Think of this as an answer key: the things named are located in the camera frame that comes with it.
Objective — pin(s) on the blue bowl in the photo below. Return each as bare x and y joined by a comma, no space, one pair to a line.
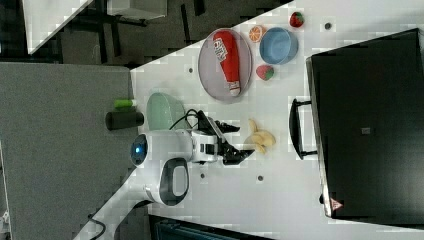
278,46

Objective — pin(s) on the orange slice toy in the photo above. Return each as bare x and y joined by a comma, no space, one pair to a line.
256,33

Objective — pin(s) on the green perforated colander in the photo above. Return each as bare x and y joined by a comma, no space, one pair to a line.
164,111

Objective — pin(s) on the black cylinder near edge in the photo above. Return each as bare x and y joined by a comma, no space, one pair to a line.
123,120

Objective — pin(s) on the grey round plate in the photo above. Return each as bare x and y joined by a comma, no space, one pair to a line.
210,72

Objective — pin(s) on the black toaster oven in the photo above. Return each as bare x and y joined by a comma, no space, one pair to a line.
368,115

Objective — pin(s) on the red ketchup bottle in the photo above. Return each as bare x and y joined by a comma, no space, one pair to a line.
226,52

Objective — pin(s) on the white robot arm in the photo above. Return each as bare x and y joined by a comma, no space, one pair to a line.
161,159

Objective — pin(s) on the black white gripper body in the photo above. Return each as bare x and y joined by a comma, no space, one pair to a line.
206,139

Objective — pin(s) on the peeled toy banana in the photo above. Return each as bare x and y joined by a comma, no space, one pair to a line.
260,139

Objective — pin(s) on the far red strawberry toy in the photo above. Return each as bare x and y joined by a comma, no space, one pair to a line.
296,20

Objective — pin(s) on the near red strawberry toy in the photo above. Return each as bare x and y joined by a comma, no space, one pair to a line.
265,72

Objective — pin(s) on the red strawberry toy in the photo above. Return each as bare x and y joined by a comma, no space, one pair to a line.
296,20
265,72

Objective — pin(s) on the green small cylinder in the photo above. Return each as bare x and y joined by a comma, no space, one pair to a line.
124,103

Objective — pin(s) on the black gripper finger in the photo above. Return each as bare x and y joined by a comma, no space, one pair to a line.
226,128
233,156

